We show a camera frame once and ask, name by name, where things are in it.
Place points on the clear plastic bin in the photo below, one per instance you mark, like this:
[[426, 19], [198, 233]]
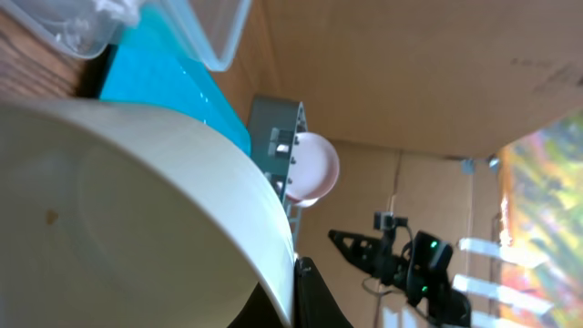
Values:
[[208, 31]]

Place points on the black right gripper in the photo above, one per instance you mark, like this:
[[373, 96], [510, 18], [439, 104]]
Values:
[[372, 256]]

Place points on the white round plate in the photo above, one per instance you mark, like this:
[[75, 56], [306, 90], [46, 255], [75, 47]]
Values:
[[314, 169]]

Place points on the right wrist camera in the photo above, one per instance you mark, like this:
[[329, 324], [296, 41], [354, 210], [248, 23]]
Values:
[[386, 221]]

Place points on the grey dishwasher rack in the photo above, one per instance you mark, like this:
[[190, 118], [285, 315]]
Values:
[[273, 126]]

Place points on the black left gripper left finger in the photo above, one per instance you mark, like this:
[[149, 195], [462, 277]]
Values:
[[257, 312]]

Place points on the pink bowl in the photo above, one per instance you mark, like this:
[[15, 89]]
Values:
[[304, 203]]

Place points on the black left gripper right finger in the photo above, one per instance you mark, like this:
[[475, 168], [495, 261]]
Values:
[[314, 305]]

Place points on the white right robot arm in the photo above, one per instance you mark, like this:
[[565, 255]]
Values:
[[420, 275]]

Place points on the white bowl with food scraps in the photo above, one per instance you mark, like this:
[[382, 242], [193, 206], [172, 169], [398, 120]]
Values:
[[121, 215]]

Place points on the teal serving tray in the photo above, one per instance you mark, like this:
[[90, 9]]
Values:
[[182, 84]]

